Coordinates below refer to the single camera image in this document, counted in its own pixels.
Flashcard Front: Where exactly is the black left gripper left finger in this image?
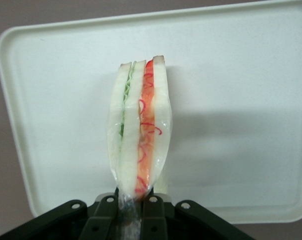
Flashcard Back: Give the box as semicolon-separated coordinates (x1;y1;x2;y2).
0;194;122;240

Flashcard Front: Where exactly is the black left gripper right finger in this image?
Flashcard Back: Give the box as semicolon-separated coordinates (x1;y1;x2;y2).
140;194;254;240

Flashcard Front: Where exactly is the triangle sandwich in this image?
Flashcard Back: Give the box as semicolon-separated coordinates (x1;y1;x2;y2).
106;54;172;240

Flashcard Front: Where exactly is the cream plastic tray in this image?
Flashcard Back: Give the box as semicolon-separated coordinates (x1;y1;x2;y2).
0;0;302;225

